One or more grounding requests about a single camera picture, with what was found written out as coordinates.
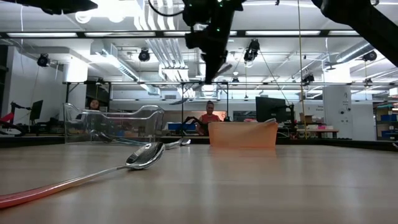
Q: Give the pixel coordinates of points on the wooden background table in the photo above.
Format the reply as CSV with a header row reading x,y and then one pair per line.
x,y
317,131

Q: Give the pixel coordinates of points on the black computer monitor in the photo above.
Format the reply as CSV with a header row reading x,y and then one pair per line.
x,y
36,109
270,109

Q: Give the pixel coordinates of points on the black aluminium table frame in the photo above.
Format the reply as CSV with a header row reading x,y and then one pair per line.
x,y
18,141

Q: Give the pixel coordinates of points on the person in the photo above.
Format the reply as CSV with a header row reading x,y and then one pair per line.
x,y
94,104
209,119

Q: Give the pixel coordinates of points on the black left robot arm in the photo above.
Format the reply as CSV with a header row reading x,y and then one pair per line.
x,y
62,5

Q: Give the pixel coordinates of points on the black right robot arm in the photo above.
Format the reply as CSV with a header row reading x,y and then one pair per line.
x,y
357,18

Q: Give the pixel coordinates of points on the black ceiling spotlight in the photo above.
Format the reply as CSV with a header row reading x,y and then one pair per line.
x,y
370,56
252,49
308,78
144,55
43,59

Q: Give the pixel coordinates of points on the silver round ceiling duct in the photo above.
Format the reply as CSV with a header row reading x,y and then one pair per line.
x,y
357,49

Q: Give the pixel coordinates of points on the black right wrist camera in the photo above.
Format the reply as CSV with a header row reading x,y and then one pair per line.
x,y
194,14

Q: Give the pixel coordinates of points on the shelf with blue bins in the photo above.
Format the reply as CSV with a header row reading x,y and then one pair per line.
x,y
388,118

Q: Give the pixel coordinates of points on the blue storage bin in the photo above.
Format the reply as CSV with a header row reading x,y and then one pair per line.
x,y
180,126

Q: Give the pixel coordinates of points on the orange plastic container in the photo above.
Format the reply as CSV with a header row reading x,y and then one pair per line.
x,y
242,135

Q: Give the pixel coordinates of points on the black background workstation frame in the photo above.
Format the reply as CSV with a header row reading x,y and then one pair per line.
x,y
124,83

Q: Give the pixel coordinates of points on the cardboard box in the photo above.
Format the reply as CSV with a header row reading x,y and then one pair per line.
x,y
306,118

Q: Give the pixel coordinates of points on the clear plastic container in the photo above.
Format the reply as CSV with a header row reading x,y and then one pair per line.
x,y
124,124

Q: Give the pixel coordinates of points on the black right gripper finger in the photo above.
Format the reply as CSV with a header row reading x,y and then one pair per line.
x,y
210,62
220,60

